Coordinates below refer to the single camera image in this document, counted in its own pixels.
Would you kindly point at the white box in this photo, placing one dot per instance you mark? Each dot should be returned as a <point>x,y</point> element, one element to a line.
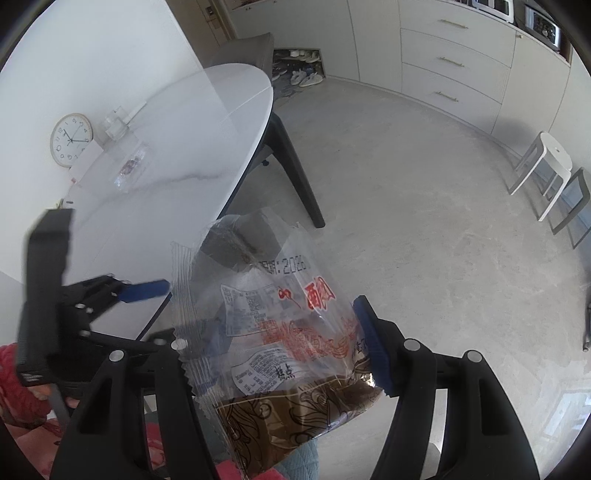
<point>90,157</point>

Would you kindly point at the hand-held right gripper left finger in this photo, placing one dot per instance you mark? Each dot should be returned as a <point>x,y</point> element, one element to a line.
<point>168,392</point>

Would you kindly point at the pile of shoes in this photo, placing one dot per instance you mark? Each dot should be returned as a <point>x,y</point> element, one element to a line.
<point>307,79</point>

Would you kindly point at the person's left forearm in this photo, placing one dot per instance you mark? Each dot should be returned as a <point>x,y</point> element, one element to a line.
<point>14,392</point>

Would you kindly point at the clear glass cup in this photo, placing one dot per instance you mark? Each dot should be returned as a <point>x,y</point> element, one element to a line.
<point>114,124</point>

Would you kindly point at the grey chair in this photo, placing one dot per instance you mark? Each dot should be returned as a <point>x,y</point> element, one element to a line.
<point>240,53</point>

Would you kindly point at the white tall cupboard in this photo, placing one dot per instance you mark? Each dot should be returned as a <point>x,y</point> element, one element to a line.
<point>531,83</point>

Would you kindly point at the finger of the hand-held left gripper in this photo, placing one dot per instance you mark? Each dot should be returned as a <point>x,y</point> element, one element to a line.
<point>120,340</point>
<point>147,288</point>

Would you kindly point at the round wall clock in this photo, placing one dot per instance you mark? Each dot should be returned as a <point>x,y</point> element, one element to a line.
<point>71,138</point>

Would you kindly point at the black table leg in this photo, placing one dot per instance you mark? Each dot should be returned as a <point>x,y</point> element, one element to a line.
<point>295,175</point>

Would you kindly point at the white drawer cabinet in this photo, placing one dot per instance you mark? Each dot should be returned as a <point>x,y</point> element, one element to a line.
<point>452,74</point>

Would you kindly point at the clear wrapper with brown candy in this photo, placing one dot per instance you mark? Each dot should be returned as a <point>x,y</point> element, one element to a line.
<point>131,164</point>

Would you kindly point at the small white stick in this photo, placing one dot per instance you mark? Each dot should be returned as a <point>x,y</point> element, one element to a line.
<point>137,110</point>

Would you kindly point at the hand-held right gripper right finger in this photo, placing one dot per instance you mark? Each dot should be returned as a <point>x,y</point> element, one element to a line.
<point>369,339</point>

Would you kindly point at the clear plastic snack bag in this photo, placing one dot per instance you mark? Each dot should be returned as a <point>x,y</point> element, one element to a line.
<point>277,323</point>

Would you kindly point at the white stool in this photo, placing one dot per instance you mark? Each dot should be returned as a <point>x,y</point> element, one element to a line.
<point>551,147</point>

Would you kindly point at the silver countertop appliance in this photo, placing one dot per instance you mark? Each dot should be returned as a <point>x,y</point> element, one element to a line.
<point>545,25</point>

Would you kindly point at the person's left hand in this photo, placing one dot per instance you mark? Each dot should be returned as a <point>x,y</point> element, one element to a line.
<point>40,393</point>

